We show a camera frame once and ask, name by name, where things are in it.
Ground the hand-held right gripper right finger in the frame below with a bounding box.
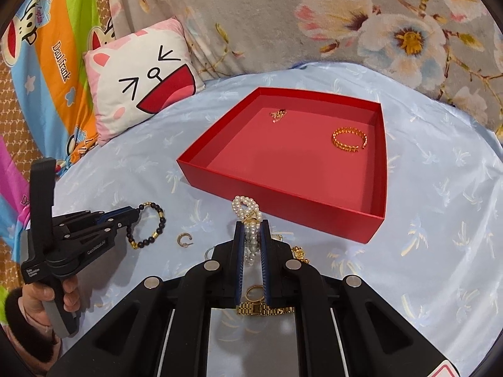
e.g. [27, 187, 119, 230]
[260, 219, 465, 377]

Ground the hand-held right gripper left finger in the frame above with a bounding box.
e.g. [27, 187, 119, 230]
[47, 221, 245, 377]

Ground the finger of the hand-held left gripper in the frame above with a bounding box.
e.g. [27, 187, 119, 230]
[54, 206, 135, 229]
[64, 211, 143, 253]

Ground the gold round pendant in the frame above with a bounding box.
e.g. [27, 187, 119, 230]
[291, 244, 312, 265]

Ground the black bead bracelet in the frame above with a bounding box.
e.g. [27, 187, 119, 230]
[126, 202, 166, 250]

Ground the white pearl bracelet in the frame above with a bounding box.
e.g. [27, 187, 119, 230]
[231, 195, 263, 267]

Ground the gold wrist watch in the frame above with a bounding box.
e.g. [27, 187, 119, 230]
[235, 302, 296, 317]

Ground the red cardboard box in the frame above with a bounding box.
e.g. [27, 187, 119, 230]
[176, 86, 388, 243]

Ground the person's left hand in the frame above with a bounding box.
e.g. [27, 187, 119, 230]
[18, 275, 81, 328]

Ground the cartoon cat face pillow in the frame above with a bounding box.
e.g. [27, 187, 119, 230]
[82, 17, 207, 147]

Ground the gold open bangle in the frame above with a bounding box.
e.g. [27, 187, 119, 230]
[331, 126, 368, 153]

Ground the colourful striped cartoon sheet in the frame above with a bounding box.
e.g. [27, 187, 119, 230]
[0, 0, 115, 244]

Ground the grey floral blanket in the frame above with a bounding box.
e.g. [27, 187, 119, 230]
[105, 0, 503, 142]

